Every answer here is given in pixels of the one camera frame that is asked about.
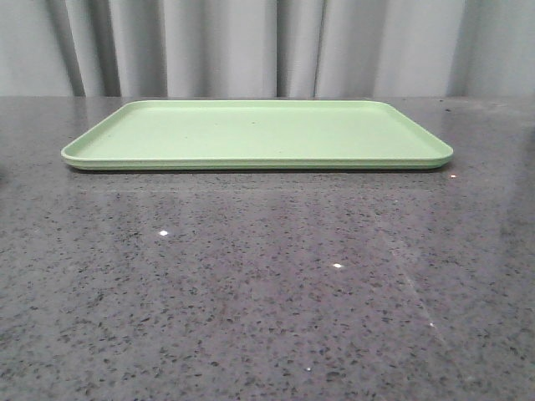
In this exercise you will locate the green rectangular tray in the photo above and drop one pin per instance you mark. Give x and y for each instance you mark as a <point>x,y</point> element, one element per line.
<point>257,134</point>

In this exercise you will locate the grey curtain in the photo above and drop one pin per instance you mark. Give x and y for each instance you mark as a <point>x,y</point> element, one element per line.
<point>267,49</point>

